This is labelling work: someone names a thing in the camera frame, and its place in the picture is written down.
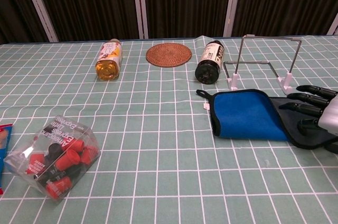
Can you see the blue snack bag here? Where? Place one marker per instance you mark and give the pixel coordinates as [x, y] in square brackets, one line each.
[4, 150]

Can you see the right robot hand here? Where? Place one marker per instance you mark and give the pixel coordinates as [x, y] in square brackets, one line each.
[330, 115]

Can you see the white partition post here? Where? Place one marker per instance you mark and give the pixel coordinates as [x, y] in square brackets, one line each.
[232, 4]
[334, 27]
[139, 4]
[38, 4]

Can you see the yellow tea bottle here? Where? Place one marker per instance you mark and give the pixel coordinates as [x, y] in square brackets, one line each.
[109, 60]

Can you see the round woven coaster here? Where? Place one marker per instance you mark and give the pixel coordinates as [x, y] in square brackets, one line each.
[169, 55]

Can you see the green grid tablecloth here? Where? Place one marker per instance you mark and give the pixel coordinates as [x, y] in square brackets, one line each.
[158, 129]

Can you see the dark blue cloth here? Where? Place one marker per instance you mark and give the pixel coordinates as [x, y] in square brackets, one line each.
[245, 115]

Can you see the dark brown labelled bottle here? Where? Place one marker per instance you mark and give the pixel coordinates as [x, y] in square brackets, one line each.
[210, 63]

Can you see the red black snack packet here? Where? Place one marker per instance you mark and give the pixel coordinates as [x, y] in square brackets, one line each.
[55, 158]

